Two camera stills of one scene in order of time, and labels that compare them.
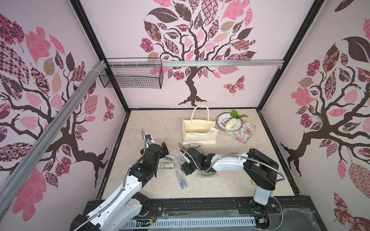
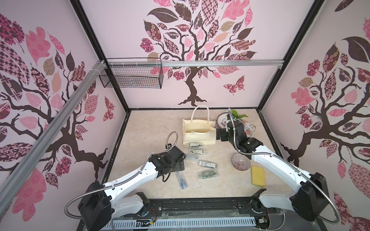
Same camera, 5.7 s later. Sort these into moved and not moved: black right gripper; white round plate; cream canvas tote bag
Moved: black right gripper
Not moved: cream canvas tote bag; white round plate
